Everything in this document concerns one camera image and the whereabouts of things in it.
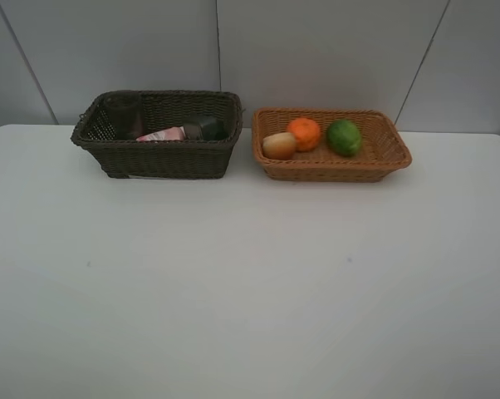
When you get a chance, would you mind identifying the round bread bun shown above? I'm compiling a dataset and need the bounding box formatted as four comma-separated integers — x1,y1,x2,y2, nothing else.
262,132,297,160

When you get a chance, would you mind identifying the dark green pump bottle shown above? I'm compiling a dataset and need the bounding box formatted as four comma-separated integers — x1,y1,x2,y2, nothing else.
182,115,228,141

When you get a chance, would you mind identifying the orange tangerine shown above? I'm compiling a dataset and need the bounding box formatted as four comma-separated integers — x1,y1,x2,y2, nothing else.
287,117,321,152

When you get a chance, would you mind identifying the pink lotion bottle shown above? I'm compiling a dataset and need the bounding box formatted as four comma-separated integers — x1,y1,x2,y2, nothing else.
136,126,186,142

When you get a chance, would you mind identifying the green lime fruit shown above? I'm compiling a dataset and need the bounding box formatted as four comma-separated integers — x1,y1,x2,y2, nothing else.
326,119,363,157

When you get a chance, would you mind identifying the translucent purple plastic cup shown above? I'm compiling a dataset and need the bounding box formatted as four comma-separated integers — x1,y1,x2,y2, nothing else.
103,90,144,140

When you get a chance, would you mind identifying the dark brown wicker basket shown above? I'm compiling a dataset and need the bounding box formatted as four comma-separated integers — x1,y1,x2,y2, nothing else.
71,90,243,180

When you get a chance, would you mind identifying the light orange wicker basket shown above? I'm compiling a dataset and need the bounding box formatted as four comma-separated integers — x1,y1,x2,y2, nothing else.
252,107,412,183

